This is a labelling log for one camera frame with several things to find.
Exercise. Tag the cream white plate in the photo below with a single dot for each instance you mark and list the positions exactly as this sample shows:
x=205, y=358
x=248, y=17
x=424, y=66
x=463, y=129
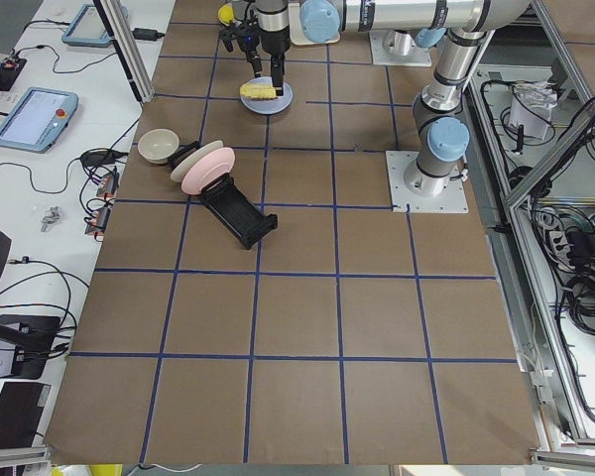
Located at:
x=190, y=160

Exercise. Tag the white crumpled paper bag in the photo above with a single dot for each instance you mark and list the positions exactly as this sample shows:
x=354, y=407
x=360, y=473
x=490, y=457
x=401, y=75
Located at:
x=531, y=108

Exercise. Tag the upper teach pendant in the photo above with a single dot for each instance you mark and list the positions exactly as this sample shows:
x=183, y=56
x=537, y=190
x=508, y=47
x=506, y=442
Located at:
x=86, y=29

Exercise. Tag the pink plate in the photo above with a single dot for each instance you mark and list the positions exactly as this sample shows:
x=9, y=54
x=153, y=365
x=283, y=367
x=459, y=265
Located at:
x=208, y=169

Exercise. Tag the teach pendant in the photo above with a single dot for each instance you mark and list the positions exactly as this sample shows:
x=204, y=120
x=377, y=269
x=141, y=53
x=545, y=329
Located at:
x=86, y=29
x=38, y=119

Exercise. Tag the yellow lemon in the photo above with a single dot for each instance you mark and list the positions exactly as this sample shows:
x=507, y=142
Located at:
x=226, y=14

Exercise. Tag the cream bowl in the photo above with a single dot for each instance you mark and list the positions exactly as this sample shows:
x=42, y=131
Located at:
x=157, y=145

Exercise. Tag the light blue plate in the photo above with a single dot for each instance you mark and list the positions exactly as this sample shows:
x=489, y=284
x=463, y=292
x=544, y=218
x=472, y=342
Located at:
x=269, y=107

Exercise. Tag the black power adapter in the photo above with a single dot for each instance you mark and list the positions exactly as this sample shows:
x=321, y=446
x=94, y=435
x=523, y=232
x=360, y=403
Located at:
x=143, y=34

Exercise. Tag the lower teach pendant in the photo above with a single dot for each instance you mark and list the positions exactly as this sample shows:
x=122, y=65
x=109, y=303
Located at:
x=38, y=119

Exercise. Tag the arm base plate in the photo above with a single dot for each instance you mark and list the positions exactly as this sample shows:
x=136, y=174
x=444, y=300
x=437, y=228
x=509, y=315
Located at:
x=398, y=49
x=413, y=192

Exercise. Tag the yellow bread roll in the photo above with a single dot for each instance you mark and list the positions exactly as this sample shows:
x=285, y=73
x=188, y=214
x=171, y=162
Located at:
x=258, y=91

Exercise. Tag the aluminium frame post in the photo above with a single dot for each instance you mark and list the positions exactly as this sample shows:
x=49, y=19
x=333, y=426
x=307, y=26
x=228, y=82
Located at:
x=118, y=29

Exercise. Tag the black dish rack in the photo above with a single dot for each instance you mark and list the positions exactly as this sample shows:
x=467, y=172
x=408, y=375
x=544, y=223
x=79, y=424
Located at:
x=230, y=206

